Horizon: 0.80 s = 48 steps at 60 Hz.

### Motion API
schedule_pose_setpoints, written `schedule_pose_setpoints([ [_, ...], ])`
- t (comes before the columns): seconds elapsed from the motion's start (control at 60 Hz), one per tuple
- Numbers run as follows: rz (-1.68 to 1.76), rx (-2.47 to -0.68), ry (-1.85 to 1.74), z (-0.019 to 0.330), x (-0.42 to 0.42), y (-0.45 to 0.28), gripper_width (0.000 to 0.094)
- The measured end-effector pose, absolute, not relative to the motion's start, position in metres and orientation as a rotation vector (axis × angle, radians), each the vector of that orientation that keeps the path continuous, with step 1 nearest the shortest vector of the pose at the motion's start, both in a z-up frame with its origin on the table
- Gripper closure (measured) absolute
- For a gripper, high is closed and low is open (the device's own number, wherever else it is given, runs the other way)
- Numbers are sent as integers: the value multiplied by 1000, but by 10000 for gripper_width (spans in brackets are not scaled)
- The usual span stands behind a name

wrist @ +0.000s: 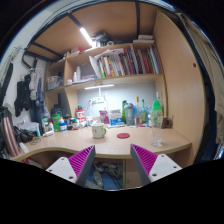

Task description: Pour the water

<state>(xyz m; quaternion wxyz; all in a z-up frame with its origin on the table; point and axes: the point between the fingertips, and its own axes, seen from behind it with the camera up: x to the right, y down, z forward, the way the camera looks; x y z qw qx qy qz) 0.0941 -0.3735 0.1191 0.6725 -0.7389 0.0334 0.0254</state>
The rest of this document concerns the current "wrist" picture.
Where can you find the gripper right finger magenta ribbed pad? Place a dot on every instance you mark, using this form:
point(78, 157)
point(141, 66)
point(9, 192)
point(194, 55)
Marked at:
point(152, 167)

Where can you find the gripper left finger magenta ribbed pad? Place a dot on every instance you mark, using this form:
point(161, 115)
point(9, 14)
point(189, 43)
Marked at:
point(75, 168)

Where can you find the green-capped plastic water bottle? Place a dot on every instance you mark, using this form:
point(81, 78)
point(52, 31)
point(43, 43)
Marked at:
point(156, 114)

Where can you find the shoes under desk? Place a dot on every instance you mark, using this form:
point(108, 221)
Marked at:
point(105, 176)

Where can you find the red round coaster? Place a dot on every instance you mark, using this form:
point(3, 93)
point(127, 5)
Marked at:
point(123, 135)

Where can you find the white ceramic mug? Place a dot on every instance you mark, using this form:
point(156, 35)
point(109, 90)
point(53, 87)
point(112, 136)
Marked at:
point(98, 130)

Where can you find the clear drinking glass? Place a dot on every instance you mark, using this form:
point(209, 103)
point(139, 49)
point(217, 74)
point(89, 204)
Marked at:
point(156, 140)

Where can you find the green glass bottle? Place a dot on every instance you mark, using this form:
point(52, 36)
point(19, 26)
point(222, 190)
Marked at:
point(143, 112)

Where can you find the red-lidded white jar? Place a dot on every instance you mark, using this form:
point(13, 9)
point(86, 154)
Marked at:
point(80, 116)

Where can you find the green canister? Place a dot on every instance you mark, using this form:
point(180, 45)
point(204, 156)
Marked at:
point(56, 121)

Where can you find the pink packet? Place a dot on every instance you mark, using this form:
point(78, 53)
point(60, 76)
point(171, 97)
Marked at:
point(104, 116)

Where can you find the blue white tissue box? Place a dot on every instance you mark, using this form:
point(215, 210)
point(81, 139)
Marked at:
point(115, 116)

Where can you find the black headphones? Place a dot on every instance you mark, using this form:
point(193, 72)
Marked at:
point(23, 135)

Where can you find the grey shaker bottle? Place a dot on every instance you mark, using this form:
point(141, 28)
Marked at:
point(129, 108)

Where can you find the pink metal thermos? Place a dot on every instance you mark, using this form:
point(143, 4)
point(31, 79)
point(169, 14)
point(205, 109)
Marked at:
point(9, 137)

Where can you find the clear storage box on shelf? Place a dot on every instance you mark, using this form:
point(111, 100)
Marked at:
point(54, 82)

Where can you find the wooden desk shelf unit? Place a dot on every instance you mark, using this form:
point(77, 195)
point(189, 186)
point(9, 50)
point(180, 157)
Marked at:
point(180, 81)

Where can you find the row of books on shelf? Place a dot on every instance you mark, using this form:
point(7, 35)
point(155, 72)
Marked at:
point(126, 61)

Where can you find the fluorescent tube lamp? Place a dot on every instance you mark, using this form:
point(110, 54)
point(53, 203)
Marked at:
point(86, 36)

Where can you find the dark clothes hanging on wall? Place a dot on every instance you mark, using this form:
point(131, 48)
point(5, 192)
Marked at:
point(30, 96)

